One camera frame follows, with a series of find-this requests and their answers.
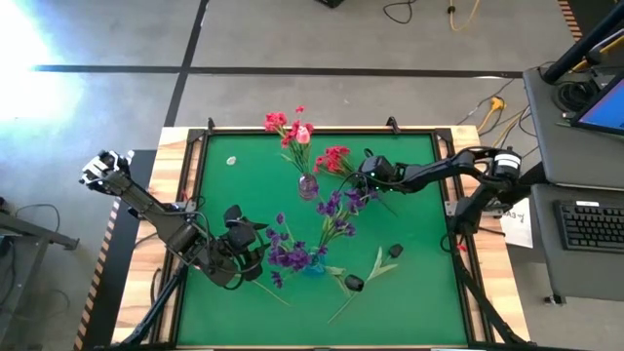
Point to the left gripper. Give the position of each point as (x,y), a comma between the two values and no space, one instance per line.
(241,236)

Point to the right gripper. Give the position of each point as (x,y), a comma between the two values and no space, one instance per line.
(380,170)

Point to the red artificial flower bunch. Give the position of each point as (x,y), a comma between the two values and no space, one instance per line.
(275,121)
(334,161)

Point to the pink artificial tulip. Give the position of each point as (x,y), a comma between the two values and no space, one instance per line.
(273,295)
(302,135)

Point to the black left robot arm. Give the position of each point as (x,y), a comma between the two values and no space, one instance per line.
(156,214)

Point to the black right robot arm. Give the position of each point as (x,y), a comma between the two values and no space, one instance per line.
(439,170)

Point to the purple glass vase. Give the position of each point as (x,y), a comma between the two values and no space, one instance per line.
(308,187)

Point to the blue cut-glass vase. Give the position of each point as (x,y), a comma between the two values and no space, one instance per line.
(314,270)

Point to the small white petal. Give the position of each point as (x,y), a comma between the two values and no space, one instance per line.
(231,160)

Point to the green table mat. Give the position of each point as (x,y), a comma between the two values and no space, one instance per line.
(273,336)

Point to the wooden table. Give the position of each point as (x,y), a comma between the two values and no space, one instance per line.
(170,146)

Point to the black floor mat striped edge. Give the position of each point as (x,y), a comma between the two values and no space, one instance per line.
(113,253)

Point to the white paper sheet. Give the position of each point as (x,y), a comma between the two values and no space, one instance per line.
(519,229)

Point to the grey side desk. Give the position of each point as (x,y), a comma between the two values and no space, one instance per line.
(551,146)

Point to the black keyboard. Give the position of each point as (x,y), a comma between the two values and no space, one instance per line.
(590,226)

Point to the black monitor pole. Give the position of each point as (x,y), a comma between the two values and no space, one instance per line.
(575,53)

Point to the monitor with blue screen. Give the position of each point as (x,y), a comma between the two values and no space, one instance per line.
(609,109)

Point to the black aluminium rig frame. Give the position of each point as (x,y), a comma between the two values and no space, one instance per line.
(487,306)

